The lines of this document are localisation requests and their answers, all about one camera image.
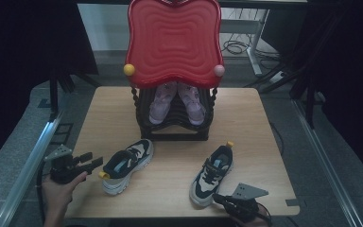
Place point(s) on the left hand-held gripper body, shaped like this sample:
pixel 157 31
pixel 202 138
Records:
pixel 63 170

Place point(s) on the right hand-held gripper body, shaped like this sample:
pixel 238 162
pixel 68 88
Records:
pixel 249 205

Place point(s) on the navy and beige sneaker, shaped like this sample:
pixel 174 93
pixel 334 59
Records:
pixel 127 167
pixel 211 176

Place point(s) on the purple sandal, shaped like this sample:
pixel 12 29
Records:
pixel 193 105
pixel 161 105

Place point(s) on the red and black shoe rack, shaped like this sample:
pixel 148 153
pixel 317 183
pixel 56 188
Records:
pixel 175 44

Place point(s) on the person's right hand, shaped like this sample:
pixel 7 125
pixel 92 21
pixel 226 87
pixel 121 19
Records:
pixel 263 220

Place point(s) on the person's left hand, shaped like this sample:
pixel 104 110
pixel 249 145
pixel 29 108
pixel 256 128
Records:
pixel 58 195

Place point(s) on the grey tape strip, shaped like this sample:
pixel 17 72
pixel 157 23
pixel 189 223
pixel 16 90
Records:
pixel 292 202

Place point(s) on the black metal stand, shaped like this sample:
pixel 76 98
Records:
pixel 310 94
pixel 54 91

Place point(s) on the black curtain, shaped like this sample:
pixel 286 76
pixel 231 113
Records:
pixel 353 78
pixel 22 63

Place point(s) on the white power strip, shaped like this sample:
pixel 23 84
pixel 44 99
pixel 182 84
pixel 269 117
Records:
pixel 278 76

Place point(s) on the aluminium floor rail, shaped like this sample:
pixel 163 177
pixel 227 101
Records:
pixel 25 176
pixel 324 170

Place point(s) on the white desk frame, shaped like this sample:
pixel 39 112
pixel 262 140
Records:
pixel 258 53

